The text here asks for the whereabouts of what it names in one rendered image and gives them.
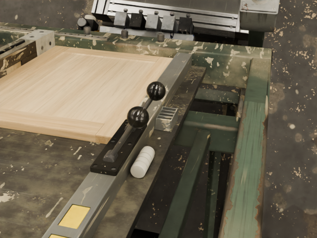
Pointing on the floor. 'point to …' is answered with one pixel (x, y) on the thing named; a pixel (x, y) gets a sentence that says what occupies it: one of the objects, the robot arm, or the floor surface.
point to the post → (255, 38)
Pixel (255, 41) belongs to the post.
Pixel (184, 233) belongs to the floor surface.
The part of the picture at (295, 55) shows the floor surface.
